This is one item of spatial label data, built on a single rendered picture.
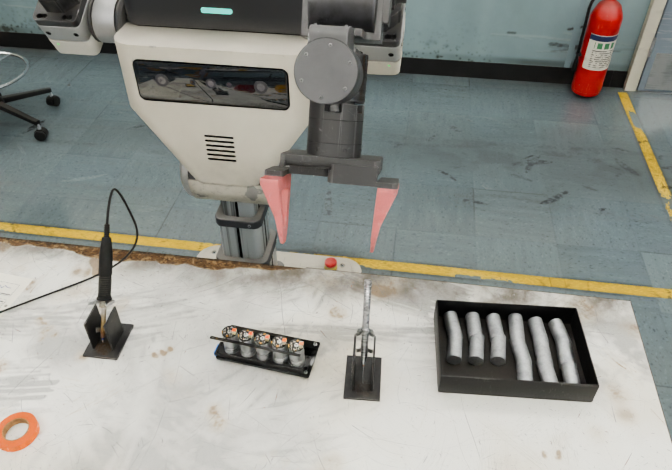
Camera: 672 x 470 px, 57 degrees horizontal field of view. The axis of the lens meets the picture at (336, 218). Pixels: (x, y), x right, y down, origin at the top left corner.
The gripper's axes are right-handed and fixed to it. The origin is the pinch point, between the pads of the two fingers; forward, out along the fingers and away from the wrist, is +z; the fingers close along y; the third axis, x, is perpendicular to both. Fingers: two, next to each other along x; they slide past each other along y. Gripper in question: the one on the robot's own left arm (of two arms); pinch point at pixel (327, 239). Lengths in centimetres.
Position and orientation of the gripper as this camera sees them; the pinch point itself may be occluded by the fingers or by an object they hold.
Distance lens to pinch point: 66.9
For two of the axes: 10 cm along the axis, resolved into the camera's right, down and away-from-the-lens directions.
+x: 1.3, -1.8, 9.8
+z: -0.7, 9.8, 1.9
